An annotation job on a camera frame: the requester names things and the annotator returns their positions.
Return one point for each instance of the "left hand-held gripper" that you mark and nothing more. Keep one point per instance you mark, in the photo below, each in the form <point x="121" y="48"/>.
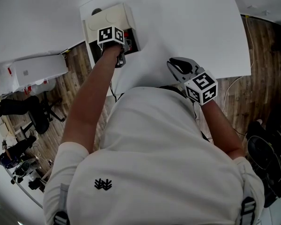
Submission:
<point x="105" y="35"/>

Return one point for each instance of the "black round seat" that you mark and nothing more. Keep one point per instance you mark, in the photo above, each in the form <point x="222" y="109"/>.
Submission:
<point x="260" y="151"/>

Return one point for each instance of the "beige lidded storage box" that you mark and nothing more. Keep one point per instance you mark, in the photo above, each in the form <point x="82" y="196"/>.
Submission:
<point x="110" y="15"/>

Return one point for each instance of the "black office chair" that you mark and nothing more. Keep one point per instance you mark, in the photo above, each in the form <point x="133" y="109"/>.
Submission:
<point x="37" y="118"/>

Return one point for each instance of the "clear plastic bag red print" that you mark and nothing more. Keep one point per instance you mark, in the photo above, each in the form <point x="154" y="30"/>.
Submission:
<point x="4" y="83"/>

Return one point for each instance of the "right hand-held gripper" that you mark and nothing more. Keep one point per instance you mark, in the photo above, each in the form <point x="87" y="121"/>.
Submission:
<point x="201" y="88"/>

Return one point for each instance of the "person's white T-shirt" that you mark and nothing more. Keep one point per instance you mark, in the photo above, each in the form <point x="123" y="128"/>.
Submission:
<point x="150" y="160"/>

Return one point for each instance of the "person's right forearm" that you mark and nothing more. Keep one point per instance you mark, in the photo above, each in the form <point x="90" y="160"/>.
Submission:
<point x="222" y="130"/>

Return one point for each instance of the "red-capped dark bottle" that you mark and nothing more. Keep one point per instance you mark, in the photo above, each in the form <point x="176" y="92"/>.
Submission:
<point x="127" y="34"/>

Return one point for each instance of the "light wooden desk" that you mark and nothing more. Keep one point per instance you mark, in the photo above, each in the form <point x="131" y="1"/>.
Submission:
<point x="8" y="125"/>

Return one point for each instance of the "white table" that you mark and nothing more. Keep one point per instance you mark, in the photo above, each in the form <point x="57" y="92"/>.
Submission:
<point x="189" y="32"/>

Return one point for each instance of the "person's left forearm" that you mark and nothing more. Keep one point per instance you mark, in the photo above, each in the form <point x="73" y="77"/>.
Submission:
<point x="93" y="97"/>

